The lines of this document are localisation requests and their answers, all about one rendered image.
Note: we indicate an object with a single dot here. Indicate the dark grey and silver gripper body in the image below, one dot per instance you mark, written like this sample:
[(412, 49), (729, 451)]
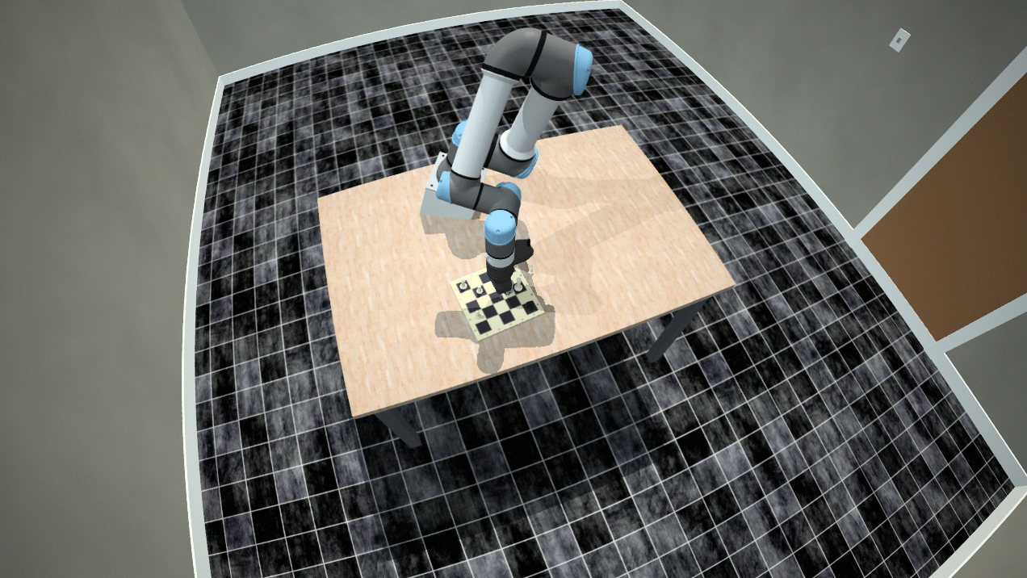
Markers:
[(500, 271)]

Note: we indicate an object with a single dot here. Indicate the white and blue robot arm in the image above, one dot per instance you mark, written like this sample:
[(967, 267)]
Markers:
[(558, 70)]

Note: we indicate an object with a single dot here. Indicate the chessboard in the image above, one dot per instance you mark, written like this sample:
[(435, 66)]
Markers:
[(498, 312)]

